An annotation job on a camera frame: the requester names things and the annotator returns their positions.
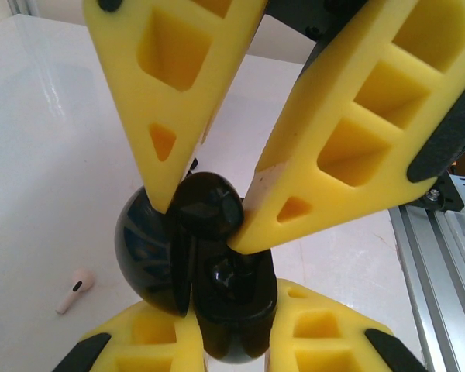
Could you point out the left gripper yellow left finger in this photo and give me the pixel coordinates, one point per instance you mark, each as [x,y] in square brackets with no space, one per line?
[100,348]

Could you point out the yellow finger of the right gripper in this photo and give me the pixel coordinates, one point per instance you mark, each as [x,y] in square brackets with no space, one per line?
[116,46]
[333,193]

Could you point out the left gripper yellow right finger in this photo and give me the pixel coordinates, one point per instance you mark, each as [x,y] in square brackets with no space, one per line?
[356,329]

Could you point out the black round charging case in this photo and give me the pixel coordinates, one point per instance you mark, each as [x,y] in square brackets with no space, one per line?
[147,252]

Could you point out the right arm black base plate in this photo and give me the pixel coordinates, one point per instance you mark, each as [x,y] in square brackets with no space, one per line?
[426,199]

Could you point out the aluminium mounting rail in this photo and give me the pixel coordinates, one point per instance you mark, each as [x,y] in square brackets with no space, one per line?
[441,271]

